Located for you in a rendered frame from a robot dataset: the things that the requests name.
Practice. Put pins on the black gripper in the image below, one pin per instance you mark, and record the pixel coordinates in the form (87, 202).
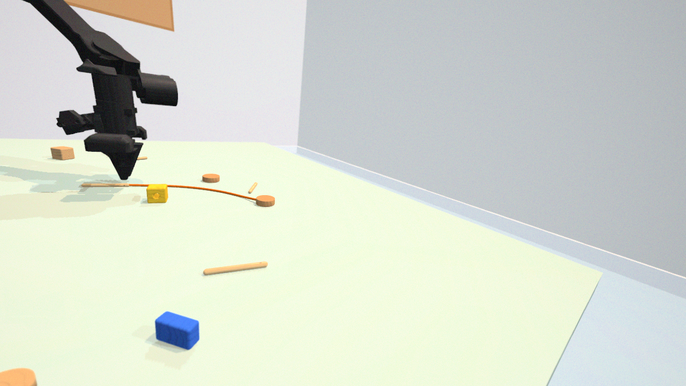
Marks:
(120, 126)

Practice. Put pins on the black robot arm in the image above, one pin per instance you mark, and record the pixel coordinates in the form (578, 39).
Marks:
(115, 72)

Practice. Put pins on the blue rectangular block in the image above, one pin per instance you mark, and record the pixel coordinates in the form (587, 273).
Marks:
(177, 330)

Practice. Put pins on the small wooden block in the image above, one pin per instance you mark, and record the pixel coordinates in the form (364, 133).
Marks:
(62, 153)

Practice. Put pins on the yellow wooden block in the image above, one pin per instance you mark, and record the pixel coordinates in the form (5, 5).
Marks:
(157, 193)

